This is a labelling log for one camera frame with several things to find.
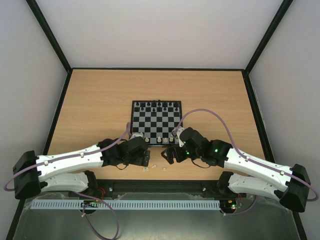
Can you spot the black frame rail front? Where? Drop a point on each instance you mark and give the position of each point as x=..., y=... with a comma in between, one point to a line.
x=160, y=186

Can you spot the white slotted cable duct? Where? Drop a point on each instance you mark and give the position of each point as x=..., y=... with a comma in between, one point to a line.
x=74, y=204

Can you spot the left electronics board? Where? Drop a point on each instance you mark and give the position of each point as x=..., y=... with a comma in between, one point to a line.
x=91, y=203

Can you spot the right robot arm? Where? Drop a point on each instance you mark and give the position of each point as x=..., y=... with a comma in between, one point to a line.
x=246, y=174

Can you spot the black and grey chessboard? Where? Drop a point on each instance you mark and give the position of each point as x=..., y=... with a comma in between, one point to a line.
x=155, y=124

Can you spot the electronics board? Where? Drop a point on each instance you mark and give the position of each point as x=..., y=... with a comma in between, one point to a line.
x=91, y=203
x=231, y=204

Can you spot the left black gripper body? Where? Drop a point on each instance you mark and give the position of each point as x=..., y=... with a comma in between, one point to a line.
x=137, y=161

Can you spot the right electronics board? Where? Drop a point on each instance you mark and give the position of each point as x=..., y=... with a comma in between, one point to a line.
x=231, y=204

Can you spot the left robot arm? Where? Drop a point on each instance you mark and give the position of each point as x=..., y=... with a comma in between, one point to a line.
x=70, y=171

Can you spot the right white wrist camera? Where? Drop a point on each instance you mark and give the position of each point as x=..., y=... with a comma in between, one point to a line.
x=188, y=136

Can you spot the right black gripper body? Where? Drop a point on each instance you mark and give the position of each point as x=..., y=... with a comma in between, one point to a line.
x=171, y=153

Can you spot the black pieces row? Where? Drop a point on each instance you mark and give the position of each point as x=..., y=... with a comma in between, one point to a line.
x=156, y=106

